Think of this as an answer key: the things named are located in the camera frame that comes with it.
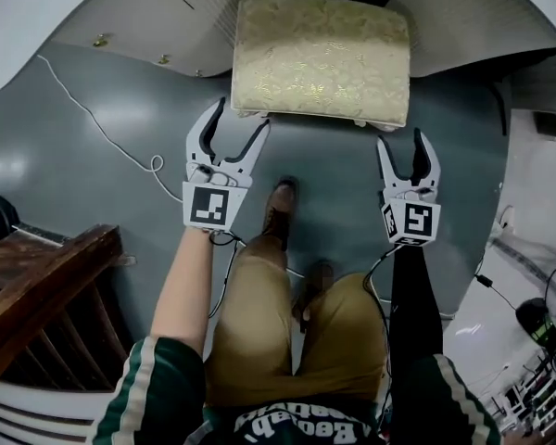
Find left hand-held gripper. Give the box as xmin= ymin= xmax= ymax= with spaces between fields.
xmin=182 ymin=96 xmax=272 ymax=231

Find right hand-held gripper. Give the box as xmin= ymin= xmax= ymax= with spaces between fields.
xmin=375 ymin=127 xmax=443 ymax=248

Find gold patterned cushioned stool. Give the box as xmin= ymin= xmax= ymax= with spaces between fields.
xmin=230 ymin=0 xmax=411 ymax=133

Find person's right forearm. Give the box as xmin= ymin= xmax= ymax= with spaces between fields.
xmin=388 ymin=242 xmax=447 ymax=365

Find person's left forearm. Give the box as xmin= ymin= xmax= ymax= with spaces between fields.
xmin=148 ymin=225 xmax=215 ymax=357

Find person's left brown shoe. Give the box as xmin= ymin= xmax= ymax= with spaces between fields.
xmin=260 ymin=176 xmax=301 ymax=251

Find person's brown shoe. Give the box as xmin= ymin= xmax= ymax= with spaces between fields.
xmin=260 ymin=176 xmax=301 ymax=251
xmin=290 ymin=261 xmax=335 ymax=334

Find dark furniture with curved leg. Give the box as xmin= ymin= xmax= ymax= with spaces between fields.
xmin=487 ymin=46 xmax=556 ymax=137

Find person's right brown shoe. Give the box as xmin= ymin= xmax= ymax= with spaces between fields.
xmin=290 ymin=261 xmax=335 ymax=334

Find person's khaki trousers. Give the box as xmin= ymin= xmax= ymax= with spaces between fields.
xmin=202 ymin=233 xmax=392 ymax=408

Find brown wooden chair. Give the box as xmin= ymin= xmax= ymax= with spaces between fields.
xmin=0 ymin=222 xmax=132 ymax=394

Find person's green striped jersey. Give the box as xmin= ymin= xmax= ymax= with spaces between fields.
xmin=91 ymin=335 xmax=503 ymax=445

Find white slatted panel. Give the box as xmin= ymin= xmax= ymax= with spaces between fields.
xmin=0 ymin=381 xmax=118 ymax=445

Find thin white floor cable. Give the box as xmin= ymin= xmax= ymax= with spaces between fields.
xmin=36 ymin=54 xmax=187 ymax=204

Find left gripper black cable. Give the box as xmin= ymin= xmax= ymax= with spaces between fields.
xmin=206 ymin=228 xmax=247 ymax=320

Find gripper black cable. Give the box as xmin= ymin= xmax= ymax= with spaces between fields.
xmin=206 ymin=228 xmax=247 ymax=320
xmin=361 ymin=243 xmax=400 ymax=439

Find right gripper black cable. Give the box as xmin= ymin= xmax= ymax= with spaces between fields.
xmin=361 ymin=243 xmax=400 ymax=439

